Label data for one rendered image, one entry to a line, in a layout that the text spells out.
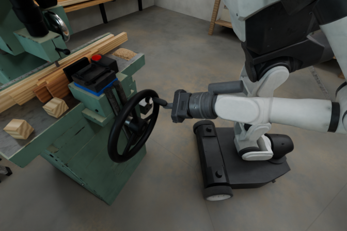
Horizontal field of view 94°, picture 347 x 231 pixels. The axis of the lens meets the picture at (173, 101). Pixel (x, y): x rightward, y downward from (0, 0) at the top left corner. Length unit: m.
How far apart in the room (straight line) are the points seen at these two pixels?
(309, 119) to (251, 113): 0.11
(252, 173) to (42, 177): 1.54
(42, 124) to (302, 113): 0.69
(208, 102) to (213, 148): 0.87
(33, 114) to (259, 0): 0.70
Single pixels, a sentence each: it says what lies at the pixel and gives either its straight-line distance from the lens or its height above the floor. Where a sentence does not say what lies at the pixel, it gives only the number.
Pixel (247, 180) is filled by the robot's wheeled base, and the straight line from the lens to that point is 1.33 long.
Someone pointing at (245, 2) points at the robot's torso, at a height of 1.21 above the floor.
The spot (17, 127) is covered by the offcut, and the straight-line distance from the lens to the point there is 0.59.
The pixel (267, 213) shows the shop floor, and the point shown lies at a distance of 1.52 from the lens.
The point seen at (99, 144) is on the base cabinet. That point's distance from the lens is 0.82.
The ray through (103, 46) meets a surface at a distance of 0.84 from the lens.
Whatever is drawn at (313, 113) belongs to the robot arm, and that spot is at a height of 1.07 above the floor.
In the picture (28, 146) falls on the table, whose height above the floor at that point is 0.89.
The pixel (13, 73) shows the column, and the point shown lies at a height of 0.90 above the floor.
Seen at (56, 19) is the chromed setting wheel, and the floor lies 1.06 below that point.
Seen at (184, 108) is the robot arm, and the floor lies 0.91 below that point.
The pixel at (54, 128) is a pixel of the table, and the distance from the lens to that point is 0.62.
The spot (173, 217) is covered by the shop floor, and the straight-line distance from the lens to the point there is 1.33.
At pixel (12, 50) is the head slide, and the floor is 1.02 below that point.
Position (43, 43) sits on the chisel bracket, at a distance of 0.64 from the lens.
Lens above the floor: 1.32
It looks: 47 degrees down
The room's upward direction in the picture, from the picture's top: 4 degrees clockwise
